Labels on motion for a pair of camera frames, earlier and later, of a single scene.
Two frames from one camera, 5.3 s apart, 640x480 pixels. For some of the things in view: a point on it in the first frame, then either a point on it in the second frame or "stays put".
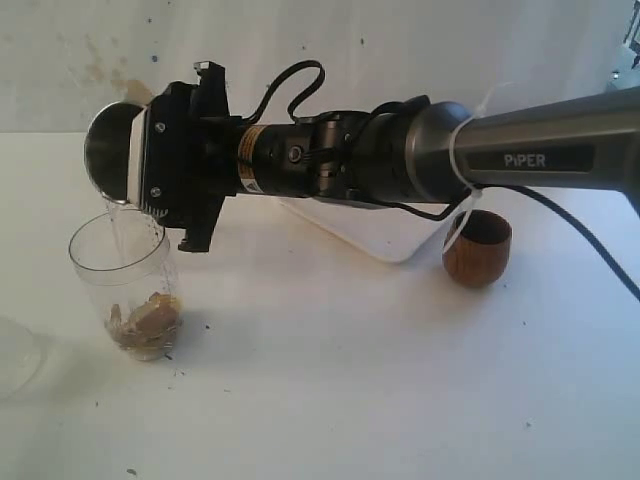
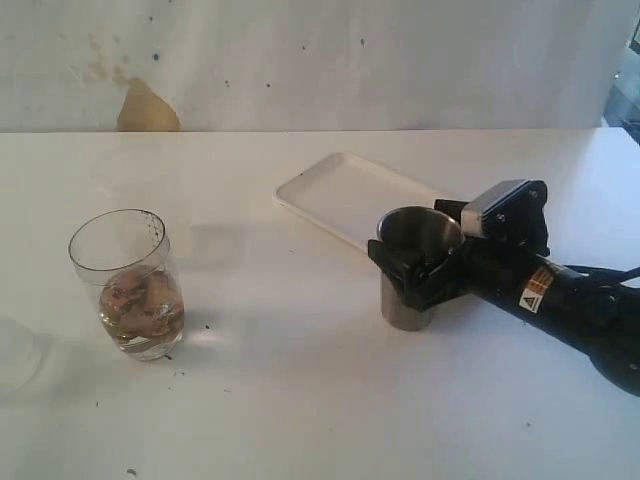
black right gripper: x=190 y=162 → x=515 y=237
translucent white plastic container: x=23 y=355 stays put
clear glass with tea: x=126 y=259 stays put
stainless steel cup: x=106 y=149 → x=427 y=234
